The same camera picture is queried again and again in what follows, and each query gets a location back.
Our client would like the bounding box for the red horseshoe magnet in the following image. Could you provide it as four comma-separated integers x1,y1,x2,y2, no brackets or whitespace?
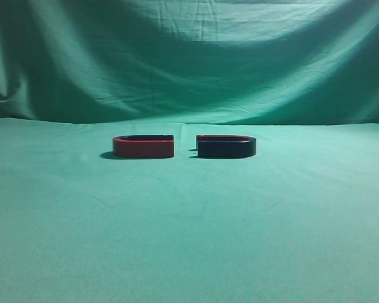
112,135,174,158

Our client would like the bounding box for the green backdrop cloth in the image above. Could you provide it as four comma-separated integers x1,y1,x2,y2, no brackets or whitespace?
0,1,379,125

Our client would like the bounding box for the green table cloth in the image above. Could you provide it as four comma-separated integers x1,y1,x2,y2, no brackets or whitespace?
0,119,379,302

